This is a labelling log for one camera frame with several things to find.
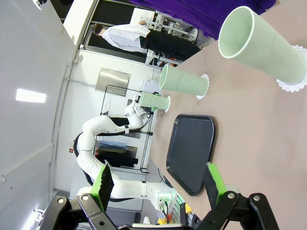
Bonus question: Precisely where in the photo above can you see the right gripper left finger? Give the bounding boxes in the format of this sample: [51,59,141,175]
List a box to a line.
[44,162,118,230]

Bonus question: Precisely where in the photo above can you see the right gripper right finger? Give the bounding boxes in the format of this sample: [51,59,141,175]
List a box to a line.
[191,162,280,230]

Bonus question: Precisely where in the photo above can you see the pale green tall cup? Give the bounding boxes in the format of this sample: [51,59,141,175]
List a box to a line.
[139,92,170,112]
[218,6,307,85]
[159,64,209,95]

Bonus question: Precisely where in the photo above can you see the white box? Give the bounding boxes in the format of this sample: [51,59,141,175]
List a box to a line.
[142,78,161,95]

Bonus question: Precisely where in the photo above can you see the folded dark clothes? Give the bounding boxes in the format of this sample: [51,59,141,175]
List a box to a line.
[95,140,139,168]

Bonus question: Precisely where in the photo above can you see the black plastic tray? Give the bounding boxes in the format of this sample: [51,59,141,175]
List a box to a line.
[165,114,218,197]

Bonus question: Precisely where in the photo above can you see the bystander white shirt black trousers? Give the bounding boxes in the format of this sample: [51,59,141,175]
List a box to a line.
[92,23,201,60]

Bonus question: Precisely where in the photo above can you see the white metal shelf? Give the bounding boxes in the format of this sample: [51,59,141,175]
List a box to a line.
[145,7,200,68]

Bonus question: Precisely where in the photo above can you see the person in purple hoodie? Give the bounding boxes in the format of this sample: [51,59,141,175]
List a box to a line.
[130,0,276,40]

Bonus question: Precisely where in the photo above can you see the ceiling light panel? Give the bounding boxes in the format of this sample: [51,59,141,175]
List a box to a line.
[15,88,47,104]

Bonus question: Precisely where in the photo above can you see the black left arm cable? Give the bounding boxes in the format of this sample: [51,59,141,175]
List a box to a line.
[73,116,151,187]

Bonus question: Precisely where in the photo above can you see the black wire clothes rack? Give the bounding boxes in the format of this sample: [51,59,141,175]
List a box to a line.
[100,85,154,174]

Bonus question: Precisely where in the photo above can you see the metal wall panel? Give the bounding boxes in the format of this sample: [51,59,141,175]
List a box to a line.
[95,68,131,97]

